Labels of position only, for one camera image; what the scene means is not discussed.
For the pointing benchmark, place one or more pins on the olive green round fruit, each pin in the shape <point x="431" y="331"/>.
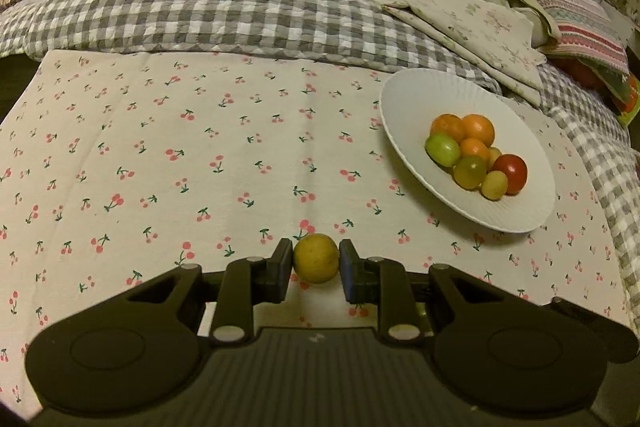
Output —
<point x="470" y="172"/>

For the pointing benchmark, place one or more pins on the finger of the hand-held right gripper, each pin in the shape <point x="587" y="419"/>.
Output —
<point x="610" y="332"/>

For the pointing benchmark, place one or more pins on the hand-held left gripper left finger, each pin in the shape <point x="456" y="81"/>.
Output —
<point x="285" y="269"/>

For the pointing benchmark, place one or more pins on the white ribbed bowl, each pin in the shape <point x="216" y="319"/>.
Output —
<point x="415" y="107"/>

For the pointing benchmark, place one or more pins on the grey checkered blanket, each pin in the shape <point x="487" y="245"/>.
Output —
<point x="250" y="7"/>

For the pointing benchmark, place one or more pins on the orange cushion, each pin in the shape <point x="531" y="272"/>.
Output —
<point x="580" y="74"/>

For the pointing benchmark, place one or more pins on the pale yellow round fruit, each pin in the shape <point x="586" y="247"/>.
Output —
<point x="494" y="185"/>

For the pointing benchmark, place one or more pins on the cherry print cloth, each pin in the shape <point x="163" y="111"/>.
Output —
<point x="200" y="132"/>

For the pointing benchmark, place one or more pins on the large orange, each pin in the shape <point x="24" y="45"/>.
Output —
<point x="479" y="129"/>

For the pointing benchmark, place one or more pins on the small orange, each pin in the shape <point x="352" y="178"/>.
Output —
<point x="475" y="148"/>

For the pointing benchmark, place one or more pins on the folded floral cloth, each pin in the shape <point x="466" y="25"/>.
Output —
<point x="465" y="17"/>

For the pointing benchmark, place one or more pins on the blemished orange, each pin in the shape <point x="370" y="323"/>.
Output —
<point x="446" y="126"/>

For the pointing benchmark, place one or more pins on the yellow green round fruit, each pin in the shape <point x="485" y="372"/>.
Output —
<point x="495" y="155"/>
<point x="315" y="259"/>

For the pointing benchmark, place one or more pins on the striped pillow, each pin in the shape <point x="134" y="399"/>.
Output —
<point x="575" y="17"/>

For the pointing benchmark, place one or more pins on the red tomato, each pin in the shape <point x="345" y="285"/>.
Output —
<point x="511" y="174"/>

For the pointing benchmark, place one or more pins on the bright green round fruit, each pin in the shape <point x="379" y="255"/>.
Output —
<point x="442" y="149"/>

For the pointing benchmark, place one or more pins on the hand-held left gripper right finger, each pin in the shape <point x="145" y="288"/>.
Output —
<point x="348" y="272"/>

